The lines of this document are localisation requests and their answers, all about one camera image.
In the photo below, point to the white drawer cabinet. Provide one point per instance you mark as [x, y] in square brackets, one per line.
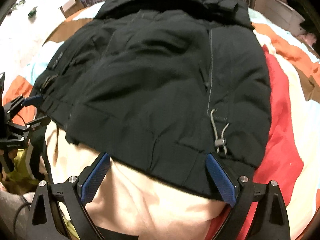
[282, 15]

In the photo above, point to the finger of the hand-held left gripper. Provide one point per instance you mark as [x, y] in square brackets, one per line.
[32, 100]
[40, 122]

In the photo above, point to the wooden nightstand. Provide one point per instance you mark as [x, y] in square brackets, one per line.
[75, 11]

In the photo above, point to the pink cloth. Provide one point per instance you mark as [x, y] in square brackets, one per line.
[307, 39]

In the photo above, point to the green wall item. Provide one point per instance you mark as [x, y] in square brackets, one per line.
[32, 12]

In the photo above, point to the wall photos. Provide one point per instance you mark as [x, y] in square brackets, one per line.
[19, 3]

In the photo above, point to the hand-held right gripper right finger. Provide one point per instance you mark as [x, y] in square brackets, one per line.
[221, 180]

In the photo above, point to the person's grey clothing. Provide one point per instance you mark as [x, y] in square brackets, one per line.
[10, 210]

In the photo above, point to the black padded jacket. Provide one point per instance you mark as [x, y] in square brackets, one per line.
[150, 80]

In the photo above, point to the colourful patchwork blanket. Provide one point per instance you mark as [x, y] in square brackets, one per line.
[287, 130]

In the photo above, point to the pile of dark clothes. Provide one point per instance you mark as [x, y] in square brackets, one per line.
[305, 20]

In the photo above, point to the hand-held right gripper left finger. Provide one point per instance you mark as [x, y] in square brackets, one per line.
[96, 177]

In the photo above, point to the white paper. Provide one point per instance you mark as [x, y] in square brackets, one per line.
[68, 3]

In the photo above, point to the peach cloth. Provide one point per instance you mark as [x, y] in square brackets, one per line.
[140, 205]

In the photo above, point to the black cloth with white trim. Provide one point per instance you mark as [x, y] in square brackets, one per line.
[37, 150]

